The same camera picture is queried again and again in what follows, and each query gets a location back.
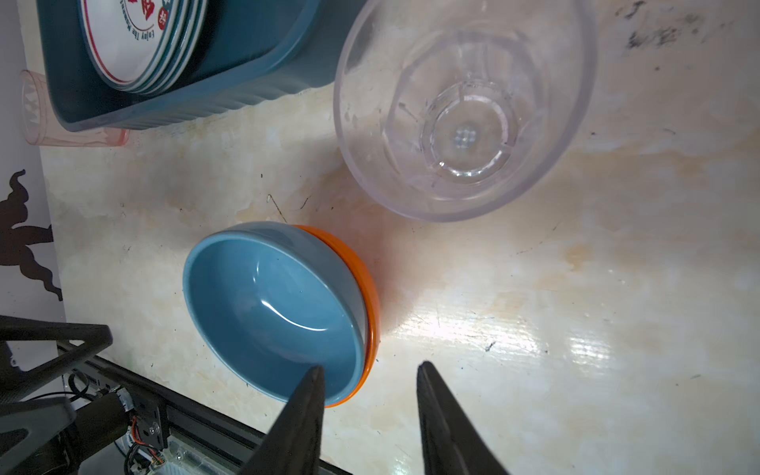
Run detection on blue bowl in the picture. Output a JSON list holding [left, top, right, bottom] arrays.
[[182, 222, 367, 405]]

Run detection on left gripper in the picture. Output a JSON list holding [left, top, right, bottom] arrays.
[[1, 316, 113, 474]]

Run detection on clear cup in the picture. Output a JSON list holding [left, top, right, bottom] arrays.
[[334, 1, 598, 222]]

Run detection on teal plastic bin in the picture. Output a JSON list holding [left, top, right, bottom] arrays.
[[37, 0, 363, 132]]

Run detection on orange bowl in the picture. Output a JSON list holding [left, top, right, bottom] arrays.
[[298, 226, 381, 408]]

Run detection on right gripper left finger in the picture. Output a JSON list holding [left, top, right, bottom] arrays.
[[239, 365, 326, 474]]

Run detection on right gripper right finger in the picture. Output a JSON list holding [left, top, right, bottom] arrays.
[[417, 361, 508, 474]]

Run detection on pink plastic cup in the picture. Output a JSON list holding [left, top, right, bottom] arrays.
[[19, 69, 130, 148]]

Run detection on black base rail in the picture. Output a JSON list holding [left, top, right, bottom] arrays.
[[57, 342, 341, 474]]

